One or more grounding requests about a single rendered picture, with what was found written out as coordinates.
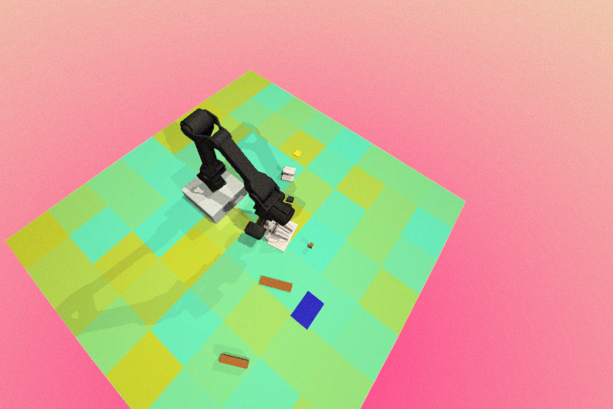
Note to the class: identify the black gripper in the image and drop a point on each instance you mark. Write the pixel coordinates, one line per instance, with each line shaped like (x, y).
(257, 230)

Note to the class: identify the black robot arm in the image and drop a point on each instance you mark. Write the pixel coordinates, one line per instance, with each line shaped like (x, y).
(199, 126)

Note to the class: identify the blue rectangular plate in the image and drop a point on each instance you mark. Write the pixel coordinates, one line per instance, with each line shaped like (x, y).
(307, 310)

